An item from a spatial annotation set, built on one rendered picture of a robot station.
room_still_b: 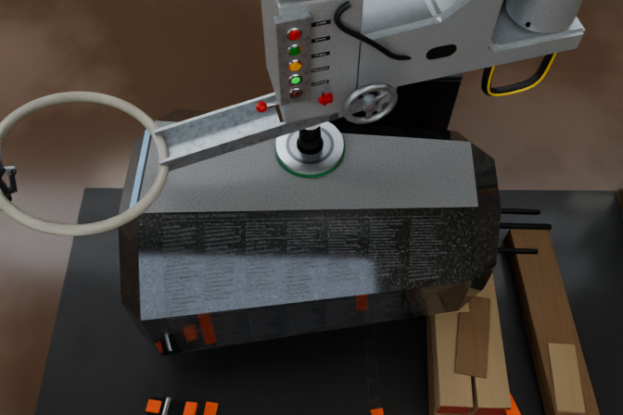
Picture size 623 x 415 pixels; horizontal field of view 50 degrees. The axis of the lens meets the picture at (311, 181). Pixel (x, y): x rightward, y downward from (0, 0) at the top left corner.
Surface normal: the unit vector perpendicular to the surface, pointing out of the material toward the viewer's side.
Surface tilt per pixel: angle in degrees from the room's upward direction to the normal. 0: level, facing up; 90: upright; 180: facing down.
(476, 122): 0
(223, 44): 0
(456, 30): 90
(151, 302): 45
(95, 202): 0
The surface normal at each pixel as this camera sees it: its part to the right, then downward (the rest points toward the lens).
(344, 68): 0.26, 0.82
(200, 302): 0.01, 0.22
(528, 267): 0.00, -0.54
